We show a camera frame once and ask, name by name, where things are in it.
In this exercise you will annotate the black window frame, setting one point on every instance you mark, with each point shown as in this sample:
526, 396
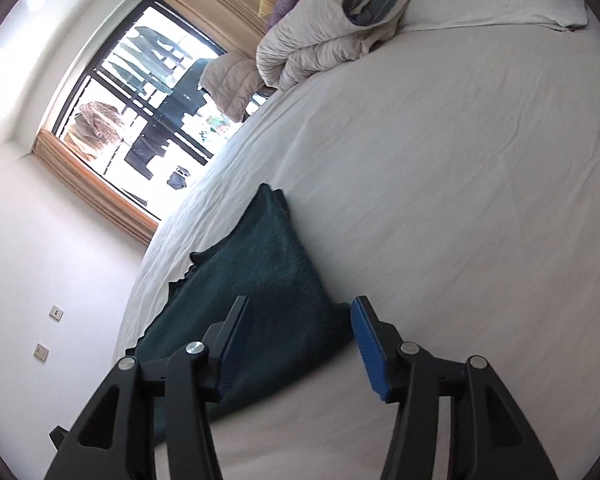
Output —
176, 171

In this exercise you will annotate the white bed sheet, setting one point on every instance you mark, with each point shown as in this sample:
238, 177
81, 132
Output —
452, 177

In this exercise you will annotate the folded beige grey duvet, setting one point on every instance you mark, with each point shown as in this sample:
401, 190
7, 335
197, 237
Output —
318, 35

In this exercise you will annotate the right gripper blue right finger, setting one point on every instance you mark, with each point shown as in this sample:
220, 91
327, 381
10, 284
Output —
378, 343

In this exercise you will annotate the dark hanging laundry outside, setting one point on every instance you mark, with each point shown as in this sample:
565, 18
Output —
164, 74

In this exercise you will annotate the floral hanging garment outside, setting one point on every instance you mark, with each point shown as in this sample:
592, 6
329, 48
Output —
95, 130

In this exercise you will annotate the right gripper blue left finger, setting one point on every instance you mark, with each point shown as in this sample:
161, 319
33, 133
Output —
226, 342

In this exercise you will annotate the dark green knit sweater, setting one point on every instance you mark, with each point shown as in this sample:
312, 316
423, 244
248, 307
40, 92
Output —
295, 325

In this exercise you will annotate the lower beige wall socket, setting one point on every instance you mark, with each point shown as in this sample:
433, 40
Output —
41, 352

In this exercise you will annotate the beige puffer jacket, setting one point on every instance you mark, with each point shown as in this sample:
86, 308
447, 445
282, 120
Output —
231, 80

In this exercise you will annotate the upper white wall socket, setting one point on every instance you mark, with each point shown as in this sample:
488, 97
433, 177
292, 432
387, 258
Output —
56, 313

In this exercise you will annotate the left tan curtain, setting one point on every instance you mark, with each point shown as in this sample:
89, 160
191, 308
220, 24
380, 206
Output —
92, 189

